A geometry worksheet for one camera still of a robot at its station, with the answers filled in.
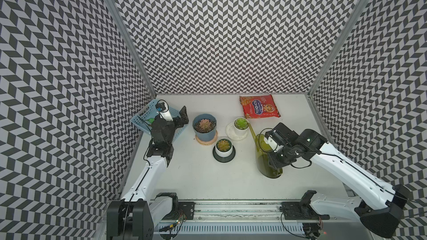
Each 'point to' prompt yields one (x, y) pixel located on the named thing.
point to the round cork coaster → (208, 143)
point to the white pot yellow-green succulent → (223, 147)
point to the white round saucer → (230, 133)
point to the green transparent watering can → (263, 165)
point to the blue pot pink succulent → (205, 126)
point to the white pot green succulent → (241, 126)
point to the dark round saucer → (224, 159)
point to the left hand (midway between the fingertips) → (176, 109)
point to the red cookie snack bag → (259, 106)
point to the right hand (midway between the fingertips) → (274, 166)
